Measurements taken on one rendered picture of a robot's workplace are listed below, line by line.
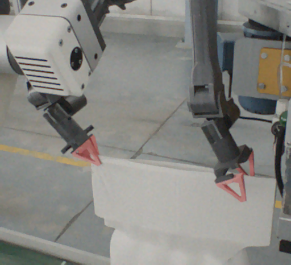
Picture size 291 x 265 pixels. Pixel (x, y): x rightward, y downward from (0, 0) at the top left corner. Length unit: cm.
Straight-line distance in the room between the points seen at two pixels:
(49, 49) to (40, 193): 245
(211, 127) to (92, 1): 48
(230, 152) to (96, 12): 53
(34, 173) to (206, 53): 237
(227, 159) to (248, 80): 27
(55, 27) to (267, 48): 72
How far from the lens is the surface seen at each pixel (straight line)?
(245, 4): 128
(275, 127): 112
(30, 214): 290
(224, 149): 111
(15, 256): 201
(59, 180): 317
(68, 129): 126
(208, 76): 107
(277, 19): 114
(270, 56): 126
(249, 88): 130
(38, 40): 65
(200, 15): 109
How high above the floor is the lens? 163
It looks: 24 degrees down
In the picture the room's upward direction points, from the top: 2 degrees counter-clockwise
